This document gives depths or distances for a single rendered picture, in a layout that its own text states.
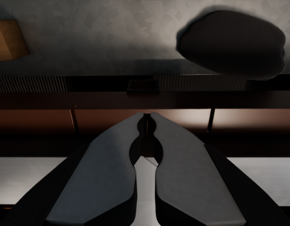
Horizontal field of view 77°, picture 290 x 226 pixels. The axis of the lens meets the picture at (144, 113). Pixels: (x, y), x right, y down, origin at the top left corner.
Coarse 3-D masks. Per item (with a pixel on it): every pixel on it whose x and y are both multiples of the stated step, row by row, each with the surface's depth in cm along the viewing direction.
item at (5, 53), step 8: (0, 24) 28; (8, 24) 29; (16, 24) 31; (0, 32) 28; (8, 32) 29; (16, 32) 31; (0, 40) 29; (8, 40) 29; (16, 40) 31; (0, 48) 29; (8, 48) 29; (16, 48) 31; (24, 48) 33; (0, 56) 30; (8, 56) 30; (16, 56) 31
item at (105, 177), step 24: (144, 120) 12; (96, 144) 9; (120, 144) 9; (96, 168) 8; (120, 168) 8; (72, 192) 7; (96, 192) 7; (120, 192) 7; (48, 216) 6; (72, 216) 6; (96, 216) 6; (120, 216) 6
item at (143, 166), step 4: (140, 156) 22; (140, 160) 22; (144, 160) 22; (136, 164) 22; (140, 164) 22; (144, 164) 22; (148, 164) 22; (152, 164) 22; (136, 168) 23; (140, 168) 22; (144, 168) 22; (148, 168) 22; (152, 168) 22; (136, 172) 23; (140, 172) 23; (144, 172) 23; (148, 172) 23; (152, 172) 23
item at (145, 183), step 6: (138, 174) 23; (144, 174) 23; (150, 174) 23; (138, 180) 24; (144, 180) 24; (150, 180) 24; (138, 186) 24; (144, 186) 24; (150, 186) 24; (138, 192) 25; (144, 192) 25; (150, 192) 25; (138, 198) 25; (144, 198) 25; (150, 198) 25
